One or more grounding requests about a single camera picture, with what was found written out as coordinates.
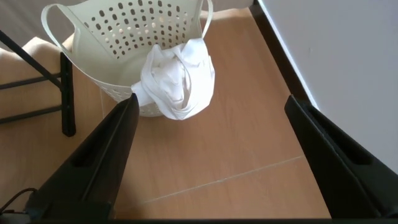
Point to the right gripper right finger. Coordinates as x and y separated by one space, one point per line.
348 180

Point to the black clothes rack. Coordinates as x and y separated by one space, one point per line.
67 93

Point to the white laundry basket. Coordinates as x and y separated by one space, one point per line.
93 56

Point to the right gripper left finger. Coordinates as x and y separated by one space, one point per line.
77 186

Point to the white garment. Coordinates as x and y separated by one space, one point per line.
180 81

